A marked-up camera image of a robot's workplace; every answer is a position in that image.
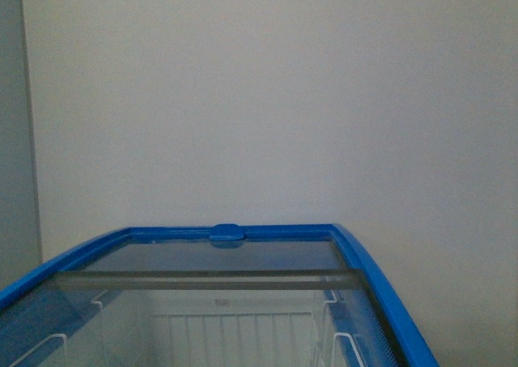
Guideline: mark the sliding glass lid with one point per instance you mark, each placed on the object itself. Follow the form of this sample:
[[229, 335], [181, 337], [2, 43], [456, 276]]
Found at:
[[62, 304], [224, 247]]

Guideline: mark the white blue chest freezer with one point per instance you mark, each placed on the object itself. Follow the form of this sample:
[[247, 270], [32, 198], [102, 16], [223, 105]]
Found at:
[[357, 258]]

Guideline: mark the rear white wire basket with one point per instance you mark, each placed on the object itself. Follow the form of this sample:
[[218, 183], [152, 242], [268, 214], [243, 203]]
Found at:
[[216, 328]]

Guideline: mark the white wire basket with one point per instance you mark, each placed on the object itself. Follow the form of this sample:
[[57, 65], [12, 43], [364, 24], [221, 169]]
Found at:
[[344, 351], [216, 328], [43, 350]]

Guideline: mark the right white wire basket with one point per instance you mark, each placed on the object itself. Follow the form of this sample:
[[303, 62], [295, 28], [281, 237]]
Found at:
[[344, 351]]

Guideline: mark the front white wire basket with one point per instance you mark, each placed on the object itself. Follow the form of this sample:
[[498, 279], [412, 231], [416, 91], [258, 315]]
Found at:
[[43, 350]]

